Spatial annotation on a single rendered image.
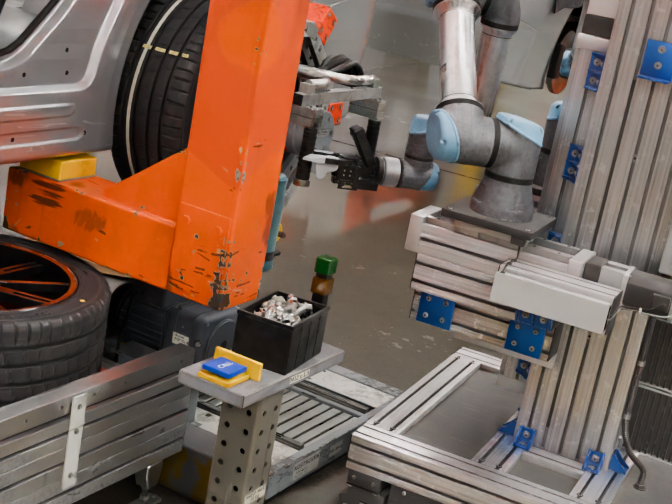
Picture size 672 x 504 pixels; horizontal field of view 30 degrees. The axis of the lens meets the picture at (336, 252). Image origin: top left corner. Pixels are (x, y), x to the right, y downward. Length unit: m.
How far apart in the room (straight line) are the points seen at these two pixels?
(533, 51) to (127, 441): 3.53
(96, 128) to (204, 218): 0.47
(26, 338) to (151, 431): 0.42
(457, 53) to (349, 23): 1.15
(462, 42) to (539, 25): 2.89
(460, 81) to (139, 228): 0.82
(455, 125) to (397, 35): 3.00
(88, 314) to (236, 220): 0.38
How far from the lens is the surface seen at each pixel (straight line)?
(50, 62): 3.03
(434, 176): 3.24
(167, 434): 3.02
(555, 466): 3.19
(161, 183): 2.93
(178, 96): 3.19
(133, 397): 2.84
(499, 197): 2.93
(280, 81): 2.80
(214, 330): 3.17
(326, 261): 2.90
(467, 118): 2.89
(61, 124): 3.07
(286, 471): 3.21
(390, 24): 5.85
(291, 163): 3.62
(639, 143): 3.05
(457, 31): 3.03
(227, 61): 2.77
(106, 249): 3.03
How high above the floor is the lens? 1.48
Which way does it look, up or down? 16 degrees down
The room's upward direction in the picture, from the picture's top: 11 degrees clockwise
